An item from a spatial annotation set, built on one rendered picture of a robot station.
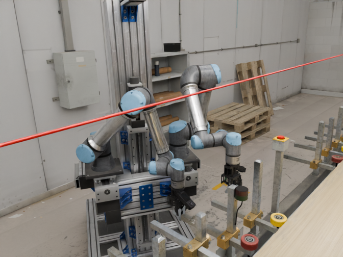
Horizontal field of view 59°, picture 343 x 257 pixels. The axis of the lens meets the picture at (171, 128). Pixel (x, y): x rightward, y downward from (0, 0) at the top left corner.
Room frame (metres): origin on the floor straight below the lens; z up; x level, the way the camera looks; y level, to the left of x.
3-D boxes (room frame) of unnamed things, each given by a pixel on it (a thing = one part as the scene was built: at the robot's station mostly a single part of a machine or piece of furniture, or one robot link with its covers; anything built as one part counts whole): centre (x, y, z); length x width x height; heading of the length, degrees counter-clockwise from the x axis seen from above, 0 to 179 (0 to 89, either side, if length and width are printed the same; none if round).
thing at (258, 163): (1.47, -0.46, 0.93); 0.03 x 0.03 x 0.48; 46
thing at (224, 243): (1.27, -0.27, 0.85); 0.13 x 0.06 x 0.05; 136
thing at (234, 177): (1.42, -0.30, 1.12); 0.09 x 0.08 x 0.12; 136
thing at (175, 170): (1.48, -0.02, 1.13); 0.09 x 0.08 x 0.11; 75
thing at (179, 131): (1.88, -0.05, 1.21); 0.13 x 0.12 x 0.14; 106
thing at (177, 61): (4.21, 0.18, 0.78); 0.90 x 0.45 x 1.55; 136
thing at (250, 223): (1.45, -0.44, 0.83); 0.13 x 0.06 x 0.05; 136
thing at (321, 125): (2.19, -1.15, 0.91); 0.03 x 0.03 x 0.48; 46
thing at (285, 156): (2.19, -1.08, 0.81); 0.43 x 0.03 x 0.04; 46
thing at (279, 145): (1.65, -0.64, 1.18); 0.07 x 0.07 x 0.08; 46
